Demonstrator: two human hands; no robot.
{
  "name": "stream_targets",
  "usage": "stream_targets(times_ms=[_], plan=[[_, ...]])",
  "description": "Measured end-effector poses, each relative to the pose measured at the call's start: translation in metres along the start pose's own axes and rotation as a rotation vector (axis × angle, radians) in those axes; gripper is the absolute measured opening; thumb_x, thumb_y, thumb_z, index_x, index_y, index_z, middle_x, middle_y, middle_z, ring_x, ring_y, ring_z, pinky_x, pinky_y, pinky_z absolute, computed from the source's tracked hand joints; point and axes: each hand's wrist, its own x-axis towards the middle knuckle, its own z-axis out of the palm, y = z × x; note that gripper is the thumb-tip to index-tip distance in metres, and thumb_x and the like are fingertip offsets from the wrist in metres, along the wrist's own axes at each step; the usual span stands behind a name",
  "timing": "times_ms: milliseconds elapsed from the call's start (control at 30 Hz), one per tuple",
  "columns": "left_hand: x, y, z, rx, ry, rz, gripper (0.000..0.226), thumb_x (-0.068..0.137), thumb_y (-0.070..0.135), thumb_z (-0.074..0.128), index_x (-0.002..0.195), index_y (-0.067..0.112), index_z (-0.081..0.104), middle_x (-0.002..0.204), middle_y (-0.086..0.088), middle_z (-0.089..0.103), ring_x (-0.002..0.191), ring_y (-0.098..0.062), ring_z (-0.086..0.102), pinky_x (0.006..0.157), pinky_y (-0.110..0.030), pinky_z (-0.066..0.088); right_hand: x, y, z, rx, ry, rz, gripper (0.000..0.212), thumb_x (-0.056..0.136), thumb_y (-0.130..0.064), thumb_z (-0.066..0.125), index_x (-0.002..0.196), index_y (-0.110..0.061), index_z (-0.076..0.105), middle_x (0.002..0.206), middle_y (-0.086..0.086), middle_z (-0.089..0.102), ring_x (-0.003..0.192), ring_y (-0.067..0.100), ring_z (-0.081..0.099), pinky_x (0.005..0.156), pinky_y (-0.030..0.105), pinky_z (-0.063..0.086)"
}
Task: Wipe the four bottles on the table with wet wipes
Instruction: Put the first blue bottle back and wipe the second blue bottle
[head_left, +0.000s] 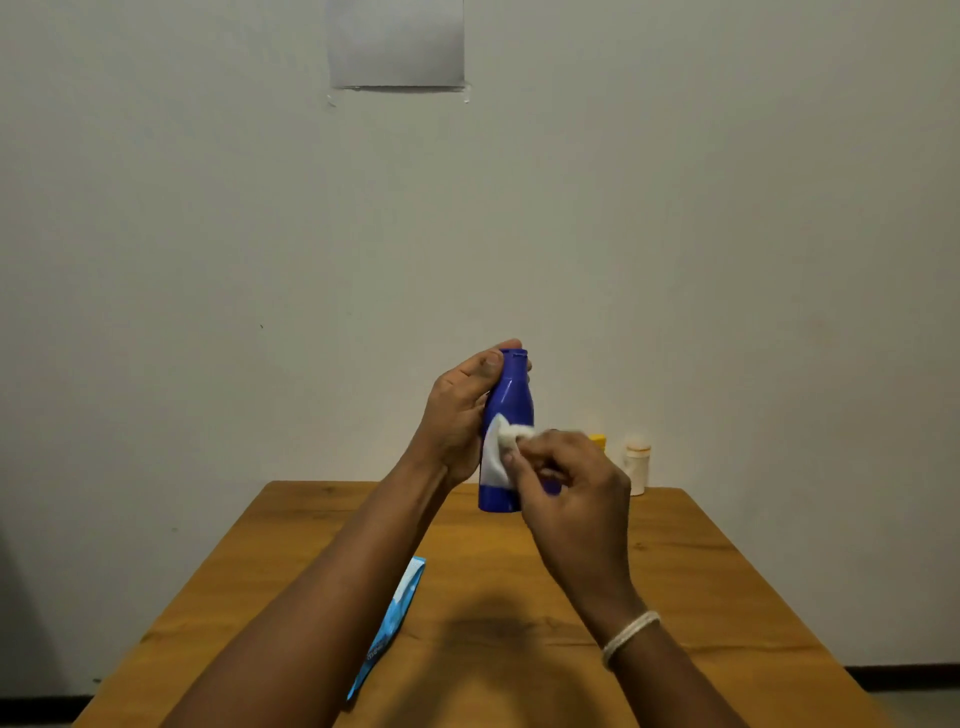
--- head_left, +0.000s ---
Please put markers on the person's left hand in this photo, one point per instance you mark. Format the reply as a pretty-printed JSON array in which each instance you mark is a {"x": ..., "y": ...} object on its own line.
[{"x": 454, "y": 427}]

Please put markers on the person's right hand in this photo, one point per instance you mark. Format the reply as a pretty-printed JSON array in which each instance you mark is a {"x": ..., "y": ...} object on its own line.
[{"x": 585, "y": 525}]

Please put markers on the white wet wipe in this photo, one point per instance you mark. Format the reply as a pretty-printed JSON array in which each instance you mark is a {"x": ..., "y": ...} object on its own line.
[{"x": 491, "y": 465}]

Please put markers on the white bottle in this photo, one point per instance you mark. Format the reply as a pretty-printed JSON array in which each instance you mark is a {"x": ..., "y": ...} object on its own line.
[{"x": 637, "y": 469}]

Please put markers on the yellow bottle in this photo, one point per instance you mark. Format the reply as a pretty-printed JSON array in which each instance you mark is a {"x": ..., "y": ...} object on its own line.
[{"x": 597, "y": 441}]

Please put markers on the blue wet wipes packet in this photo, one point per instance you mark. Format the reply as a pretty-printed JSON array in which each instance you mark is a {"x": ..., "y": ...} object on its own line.
[{"x": 390, "y": 622}]

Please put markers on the person's left forearm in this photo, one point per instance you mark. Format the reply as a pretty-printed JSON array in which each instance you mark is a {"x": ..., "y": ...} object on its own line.
[{"x": 315, "y": 630}]

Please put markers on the wooden table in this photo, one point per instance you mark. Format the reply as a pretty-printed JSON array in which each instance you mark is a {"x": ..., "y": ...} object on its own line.
[{"x": 750, "y": 585}]

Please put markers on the white paper sheet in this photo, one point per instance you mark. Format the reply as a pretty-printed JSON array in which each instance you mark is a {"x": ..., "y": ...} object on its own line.
[{"x": 395, "y": 41}]

